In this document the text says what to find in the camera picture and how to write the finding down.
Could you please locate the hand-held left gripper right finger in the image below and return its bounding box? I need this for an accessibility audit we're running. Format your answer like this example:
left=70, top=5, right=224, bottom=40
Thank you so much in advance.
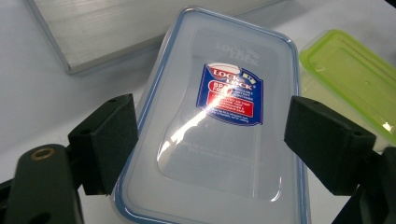
left=283, top=95, right=377, bottom=196

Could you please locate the white wire basket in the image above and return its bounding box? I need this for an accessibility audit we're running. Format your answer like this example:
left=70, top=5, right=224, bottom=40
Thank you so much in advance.
left=24, top=0, right=281, bottom=76

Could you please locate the clear container with blue-rimmed lid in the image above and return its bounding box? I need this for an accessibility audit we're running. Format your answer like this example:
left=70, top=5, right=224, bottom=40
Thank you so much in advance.
left=111, top=6, right=312, bottom=224

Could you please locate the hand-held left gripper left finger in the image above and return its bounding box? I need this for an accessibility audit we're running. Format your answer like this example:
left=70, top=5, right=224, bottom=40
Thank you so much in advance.
left=67, top=92, right=139, bottom=196

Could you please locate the clear container with green lid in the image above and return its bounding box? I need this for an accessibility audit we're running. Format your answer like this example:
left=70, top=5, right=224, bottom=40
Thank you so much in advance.
left=298, top=28, right=396, bottom=153

